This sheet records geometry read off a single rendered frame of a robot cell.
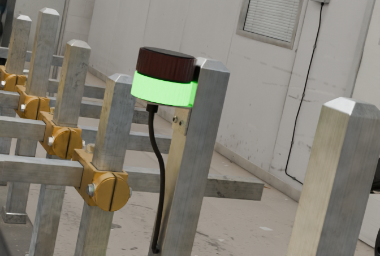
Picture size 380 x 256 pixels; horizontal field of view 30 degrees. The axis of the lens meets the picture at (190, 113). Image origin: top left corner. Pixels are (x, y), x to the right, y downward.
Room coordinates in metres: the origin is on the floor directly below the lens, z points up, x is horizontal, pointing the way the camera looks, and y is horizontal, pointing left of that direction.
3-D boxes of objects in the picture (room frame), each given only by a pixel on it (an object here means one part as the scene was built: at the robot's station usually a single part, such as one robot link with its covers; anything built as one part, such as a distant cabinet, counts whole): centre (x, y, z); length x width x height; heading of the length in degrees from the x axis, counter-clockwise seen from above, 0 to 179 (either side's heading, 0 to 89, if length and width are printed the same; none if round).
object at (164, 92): (0.72, 0.03, 1.13); 0.06 x 0.06 x 0.02
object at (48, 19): (1.42, 0.31, 0.91); 0.04 x 0.04 x 0.48; 26
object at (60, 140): (1.21, 0.22, 0.95); 0.14 x 0.06 x 0.05; 26
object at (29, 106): (1.44, 0.32, 0.95); 0.14 x 0.06 x 0.05; 26
